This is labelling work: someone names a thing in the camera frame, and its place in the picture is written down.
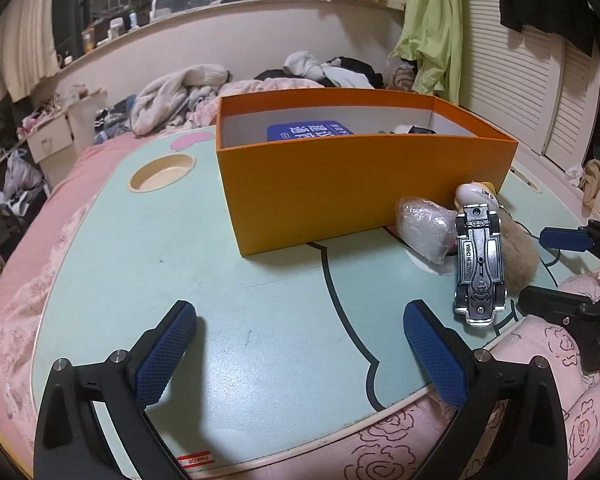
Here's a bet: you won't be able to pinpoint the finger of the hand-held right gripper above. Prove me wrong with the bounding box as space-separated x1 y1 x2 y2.
540 220 600 271
517 285 600 373

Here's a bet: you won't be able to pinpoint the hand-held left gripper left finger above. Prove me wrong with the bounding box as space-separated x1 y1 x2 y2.
32 300 198 480

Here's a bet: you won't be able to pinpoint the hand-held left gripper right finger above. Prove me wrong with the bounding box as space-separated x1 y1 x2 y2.
403 299 570 480

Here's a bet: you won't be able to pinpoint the beige fluffy pompom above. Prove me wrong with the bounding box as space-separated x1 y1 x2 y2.
499 214 542 294

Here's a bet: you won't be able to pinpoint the silver toy car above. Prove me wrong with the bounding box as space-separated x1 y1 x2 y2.
452 202 507 329

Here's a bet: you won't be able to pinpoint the white-haired doll figurine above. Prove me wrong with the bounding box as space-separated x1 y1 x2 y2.
454 181 502 212

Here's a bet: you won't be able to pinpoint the plastic-wrapped ball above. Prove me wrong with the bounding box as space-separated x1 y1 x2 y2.
395 197 459 264

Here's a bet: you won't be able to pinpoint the orange cardboard box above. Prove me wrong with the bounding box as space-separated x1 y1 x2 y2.
215 87 519 258

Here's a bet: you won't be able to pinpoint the blue packet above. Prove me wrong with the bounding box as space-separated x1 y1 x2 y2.
267 120 355 142

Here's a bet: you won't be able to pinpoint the mint green desktop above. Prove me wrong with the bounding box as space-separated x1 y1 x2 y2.
30 130 596 471

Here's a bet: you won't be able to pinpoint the beige towel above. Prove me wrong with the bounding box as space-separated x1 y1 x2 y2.
581 159 600 208

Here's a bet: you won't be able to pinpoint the white louvre doors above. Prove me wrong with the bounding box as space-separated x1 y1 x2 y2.
460 10 600 161

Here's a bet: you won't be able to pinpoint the grey plastic bag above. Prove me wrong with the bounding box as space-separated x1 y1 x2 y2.
2 149 45 203

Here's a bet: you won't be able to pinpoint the black hanging clothing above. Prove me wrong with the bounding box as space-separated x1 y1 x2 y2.
495 0 598 58

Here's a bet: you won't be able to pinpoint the green hanging cloth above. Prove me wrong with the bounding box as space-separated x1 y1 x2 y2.
390 0 473 103

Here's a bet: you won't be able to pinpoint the cream knit blanket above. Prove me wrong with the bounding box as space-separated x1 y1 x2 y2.
130 63 229 136

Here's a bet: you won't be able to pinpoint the black clothing pile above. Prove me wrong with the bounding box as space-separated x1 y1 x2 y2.
255 57 383 91

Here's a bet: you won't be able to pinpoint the white sweater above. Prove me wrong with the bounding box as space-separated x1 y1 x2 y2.
283 51 371 88

